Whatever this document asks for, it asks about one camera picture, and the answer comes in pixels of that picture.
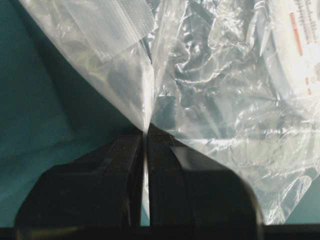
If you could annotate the white component reel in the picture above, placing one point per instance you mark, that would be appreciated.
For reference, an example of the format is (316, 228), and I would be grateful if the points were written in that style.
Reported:
(289, 35)

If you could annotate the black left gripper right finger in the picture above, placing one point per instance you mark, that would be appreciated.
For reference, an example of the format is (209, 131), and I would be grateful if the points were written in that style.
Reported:
(187, 187)

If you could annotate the clear plastic zip bag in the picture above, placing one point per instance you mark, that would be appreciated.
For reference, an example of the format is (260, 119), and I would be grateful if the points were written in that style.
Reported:
(193, 68)

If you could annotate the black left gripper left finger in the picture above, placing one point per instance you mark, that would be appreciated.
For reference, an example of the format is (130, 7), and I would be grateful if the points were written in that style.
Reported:
(101, 188)

